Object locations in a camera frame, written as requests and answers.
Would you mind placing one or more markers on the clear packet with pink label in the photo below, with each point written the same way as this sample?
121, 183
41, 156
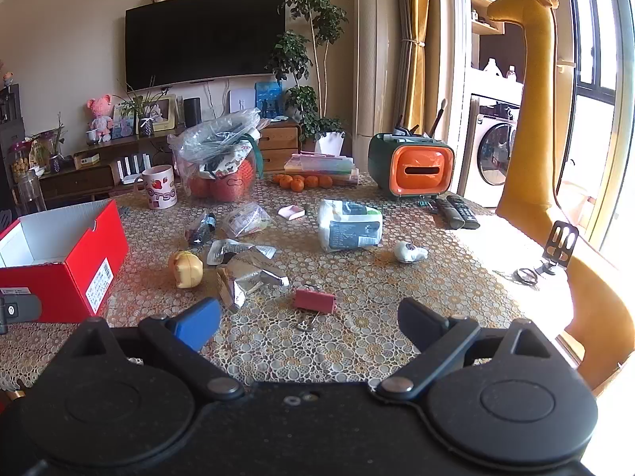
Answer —
245, 220

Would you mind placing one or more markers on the white and dark tissue pack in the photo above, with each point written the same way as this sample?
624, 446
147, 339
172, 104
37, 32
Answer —
347, 228

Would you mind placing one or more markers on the silver foil wrapper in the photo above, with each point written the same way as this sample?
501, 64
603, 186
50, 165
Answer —
243, 280

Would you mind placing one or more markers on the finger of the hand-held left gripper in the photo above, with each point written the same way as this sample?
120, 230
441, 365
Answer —
25, 307

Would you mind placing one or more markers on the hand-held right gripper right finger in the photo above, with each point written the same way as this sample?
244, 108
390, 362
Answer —
421, 325

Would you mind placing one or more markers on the yellow giraffe chair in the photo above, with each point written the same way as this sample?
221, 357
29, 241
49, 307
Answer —
533, 109

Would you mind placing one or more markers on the lace-covered desktop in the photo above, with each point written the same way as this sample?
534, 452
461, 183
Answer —
347, 277

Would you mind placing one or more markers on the stack of pastel books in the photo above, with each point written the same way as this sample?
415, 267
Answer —
322, 166

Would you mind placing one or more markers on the blue painting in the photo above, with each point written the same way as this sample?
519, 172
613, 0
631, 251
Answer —
268, 99

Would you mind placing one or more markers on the yellow curtain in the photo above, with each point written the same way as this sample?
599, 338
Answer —
419, 34

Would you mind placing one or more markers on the white floor air conditioner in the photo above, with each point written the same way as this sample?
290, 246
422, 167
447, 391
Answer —
374, 59

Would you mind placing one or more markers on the black perforated phone stand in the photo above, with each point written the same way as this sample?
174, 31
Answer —
560, 245

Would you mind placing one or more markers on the snack jar with purple lid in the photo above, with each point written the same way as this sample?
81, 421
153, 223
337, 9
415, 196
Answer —
20, 161

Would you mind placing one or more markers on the clear glass bottle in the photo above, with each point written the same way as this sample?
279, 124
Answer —
30, 193

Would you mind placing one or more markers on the orange and green tissue box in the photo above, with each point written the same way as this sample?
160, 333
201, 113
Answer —
416, 166

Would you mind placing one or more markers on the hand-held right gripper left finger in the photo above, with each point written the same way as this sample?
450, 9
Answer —
198, 325

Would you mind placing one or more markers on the yellow small box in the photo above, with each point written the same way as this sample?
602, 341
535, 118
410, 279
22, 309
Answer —
85, 159

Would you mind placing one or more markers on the black speaker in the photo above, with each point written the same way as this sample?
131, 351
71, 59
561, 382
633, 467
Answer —
192, 112

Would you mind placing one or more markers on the tall potted tree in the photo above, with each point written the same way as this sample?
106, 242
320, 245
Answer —
312, 59

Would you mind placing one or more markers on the white washing machine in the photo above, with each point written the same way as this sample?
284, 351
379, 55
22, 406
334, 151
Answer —
493, 153

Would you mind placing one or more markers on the small potted grass plant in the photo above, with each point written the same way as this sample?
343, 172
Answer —
144, 109

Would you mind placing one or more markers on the wooden television cabinet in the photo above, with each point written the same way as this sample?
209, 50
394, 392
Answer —
74, 181

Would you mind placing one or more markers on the blue picture card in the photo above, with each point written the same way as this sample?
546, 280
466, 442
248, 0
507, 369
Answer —
123, 121

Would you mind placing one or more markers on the pink plush doll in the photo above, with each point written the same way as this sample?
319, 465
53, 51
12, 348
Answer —
100, 119

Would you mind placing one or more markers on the black remote control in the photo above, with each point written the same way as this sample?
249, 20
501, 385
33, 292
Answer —
464, 210
449, 214

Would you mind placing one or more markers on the white antenna router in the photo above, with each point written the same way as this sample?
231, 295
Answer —
134, 168

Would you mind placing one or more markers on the flat silver snack wrapper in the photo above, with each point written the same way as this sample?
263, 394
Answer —
233, 249

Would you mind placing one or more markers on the clear plastic bag of fruit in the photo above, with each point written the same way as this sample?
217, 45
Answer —
218, 158

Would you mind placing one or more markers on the white strawberry print mug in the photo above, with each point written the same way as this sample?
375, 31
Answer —
161, 188

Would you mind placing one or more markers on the black wall television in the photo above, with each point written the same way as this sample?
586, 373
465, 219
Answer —
203, 39

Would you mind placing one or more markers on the yellow photo frame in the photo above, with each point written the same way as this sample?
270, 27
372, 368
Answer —
163, 111

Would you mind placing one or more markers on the metal cup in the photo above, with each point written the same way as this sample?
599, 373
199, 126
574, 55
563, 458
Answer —
93, 137

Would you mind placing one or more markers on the red cardboard box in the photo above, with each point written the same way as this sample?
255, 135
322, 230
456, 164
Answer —
59, 277

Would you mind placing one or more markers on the pink binder clip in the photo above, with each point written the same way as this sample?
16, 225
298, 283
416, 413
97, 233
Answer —
315, 300

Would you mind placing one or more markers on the vase with plant stems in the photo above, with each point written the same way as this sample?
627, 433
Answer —
53, 151

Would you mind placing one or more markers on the yellow toy figure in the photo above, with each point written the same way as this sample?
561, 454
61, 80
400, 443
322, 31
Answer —
186, 268

